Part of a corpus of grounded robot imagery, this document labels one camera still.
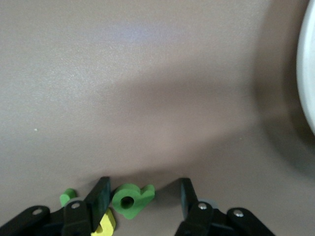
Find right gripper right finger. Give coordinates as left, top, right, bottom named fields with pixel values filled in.
left=174, top=178, right=232, bottom=236

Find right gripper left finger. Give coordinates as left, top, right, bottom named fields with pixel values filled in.
left=61, top=176, right=111, bottom=236

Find yellow letter u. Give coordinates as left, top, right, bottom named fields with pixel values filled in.
left=91, top=207, right=117, bottom=236

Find green letter p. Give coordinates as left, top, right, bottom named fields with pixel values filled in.
left=112, top=183, right=156, bottom=220

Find green letter l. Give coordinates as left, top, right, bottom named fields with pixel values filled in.
left=60, top=188, right=77, bottom=207

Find brown table cover sheet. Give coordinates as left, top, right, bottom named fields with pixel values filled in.
left=0, top=0, right=315, bottom=236

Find beige brown plate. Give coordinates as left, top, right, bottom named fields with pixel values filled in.
left=296, top=0, right=315, bottom=137

